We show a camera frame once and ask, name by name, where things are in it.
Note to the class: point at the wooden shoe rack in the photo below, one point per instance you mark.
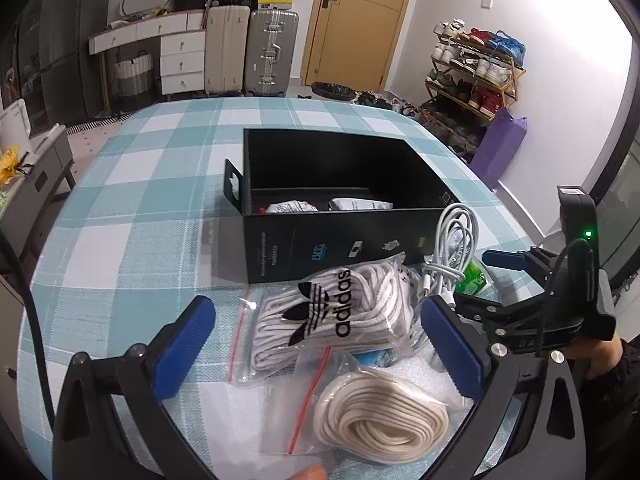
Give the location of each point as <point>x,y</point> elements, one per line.
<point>470,90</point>

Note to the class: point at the grey low cabinet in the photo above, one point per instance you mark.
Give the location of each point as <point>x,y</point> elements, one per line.
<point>50,160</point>

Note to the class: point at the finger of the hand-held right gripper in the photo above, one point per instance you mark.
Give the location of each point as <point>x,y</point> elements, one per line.
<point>485,311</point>
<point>505,258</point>

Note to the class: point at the yellow plastic bag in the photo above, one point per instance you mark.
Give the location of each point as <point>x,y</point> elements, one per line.
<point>10,165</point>

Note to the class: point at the white printed packet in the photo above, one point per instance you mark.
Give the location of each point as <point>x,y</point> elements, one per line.
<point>360,204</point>
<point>292,207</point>

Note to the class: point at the adidas white laces bag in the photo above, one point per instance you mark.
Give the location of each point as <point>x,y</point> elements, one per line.
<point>320,320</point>

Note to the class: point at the black cardboard box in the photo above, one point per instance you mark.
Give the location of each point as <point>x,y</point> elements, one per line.
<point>325,245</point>

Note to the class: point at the grey refrigerator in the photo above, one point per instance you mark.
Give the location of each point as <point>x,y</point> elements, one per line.
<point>75,45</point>

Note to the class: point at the black trash bin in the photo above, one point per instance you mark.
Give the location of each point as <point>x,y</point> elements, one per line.
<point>332,92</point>

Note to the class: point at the yellow wooden door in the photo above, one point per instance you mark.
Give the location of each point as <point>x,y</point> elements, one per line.
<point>360,25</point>

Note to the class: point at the beige suitcase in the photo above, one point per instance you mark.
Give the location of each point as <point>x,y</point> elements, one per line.
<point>227,50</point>

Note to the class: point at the striped laundry basket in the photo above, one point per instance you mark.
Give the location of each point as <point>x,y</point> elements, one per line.
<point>132,77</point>

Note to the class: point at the pile of loose shoes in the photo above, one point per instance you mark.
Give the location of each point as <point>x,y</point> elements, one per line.
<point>385,102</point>

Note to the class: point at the white foam sheet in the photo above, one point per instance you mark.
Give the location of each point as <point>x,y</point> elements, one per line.
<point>425,374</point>

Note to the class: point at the white desk with drawers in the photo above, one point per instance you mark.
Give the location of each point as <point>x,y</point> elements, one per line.
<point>180,60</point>

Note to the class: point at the black yellow shoe box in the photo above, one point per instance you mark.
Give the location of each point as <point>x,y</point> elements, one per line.
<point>274,2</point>

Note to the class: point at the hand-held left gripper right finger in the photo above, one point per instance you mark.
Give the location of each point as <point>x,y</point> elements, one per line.
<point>455,352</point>

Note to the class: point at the person's right forearm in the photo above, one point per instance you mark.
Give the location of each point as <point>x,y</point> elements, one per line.
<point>612,410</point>

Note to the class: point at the person's left hand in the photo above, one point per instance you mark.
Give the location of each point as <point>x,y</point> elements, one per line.
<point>310,473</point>

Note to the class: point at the purple bag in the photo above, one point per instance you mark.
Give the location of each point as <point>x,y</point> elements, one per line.
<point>500,150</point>

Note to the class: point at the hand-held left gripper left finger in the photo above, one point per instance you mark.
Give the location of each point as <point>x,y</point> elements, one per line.
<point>185,347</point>

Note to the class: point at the silver suitcase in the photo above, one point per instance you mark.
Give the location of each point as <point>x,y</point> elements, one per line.
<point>270,55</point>

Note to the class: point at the dark glossy cabinet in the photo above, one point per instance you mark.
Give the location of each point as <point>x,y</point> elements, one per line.
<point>25,60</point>

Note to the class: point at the green packet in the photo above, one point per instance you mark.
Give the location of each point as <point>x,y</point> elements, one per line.
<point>472,280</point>

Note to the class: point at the person's right hand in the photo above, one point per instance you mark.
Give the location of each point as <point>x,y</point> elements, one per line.
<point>600,356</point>

